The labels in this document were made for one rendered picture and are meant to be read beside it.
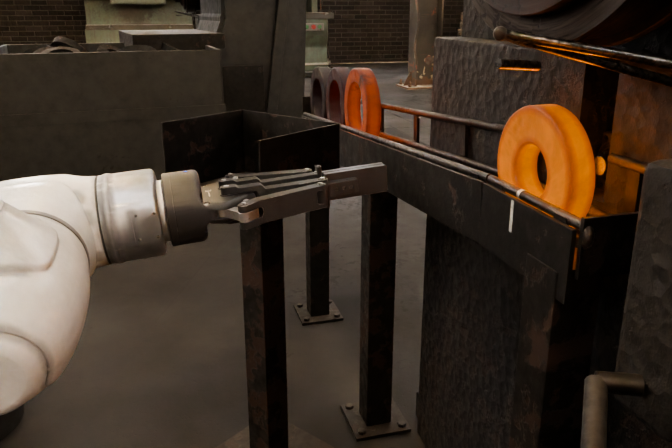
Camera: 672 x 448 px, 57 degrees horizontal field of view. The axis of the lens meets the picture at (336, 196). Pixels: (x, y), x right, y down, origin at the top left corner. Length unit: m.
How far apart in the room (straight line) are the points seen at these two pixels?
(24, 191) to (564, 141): 0.54
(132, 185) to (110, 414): 1.09
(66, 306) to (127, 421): 1.15
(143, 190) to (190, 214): 0.05
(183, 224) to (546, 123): 0.41
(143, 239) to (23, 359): 0.21
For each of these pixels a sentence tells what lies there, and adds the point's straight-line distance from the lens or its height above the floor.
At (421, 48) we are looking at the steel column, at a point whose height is 0.46.
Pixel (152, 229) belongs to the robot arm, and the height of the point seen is 0.72.
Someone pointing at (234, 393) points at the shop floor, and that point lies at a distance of 1.66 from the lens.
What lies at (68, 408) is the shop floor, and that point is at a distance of 1.71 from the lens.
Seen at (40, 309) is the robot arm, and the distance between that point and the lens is 0.47.
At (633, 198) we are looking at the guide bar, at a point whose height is 0.72.
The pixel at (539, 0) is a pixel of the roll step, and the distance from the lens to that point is 0.71.
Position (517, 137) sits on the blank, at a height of 0.77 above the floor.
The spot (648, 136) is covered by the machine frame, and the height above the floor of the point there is 0.79.
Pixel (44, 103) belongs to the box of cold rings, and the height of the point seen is 0.53.
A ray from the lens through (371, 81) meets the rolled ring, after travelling 1.36.
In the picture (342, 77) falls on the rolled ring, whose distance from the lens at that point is 1.54.
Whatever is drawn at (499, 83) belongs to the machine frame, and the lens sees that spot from 1.00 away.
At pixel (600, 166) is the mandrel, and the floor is 0.74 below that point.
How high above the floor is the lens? 0.92
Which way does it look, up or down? 17 degrees down
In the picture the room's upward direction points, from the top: straight up
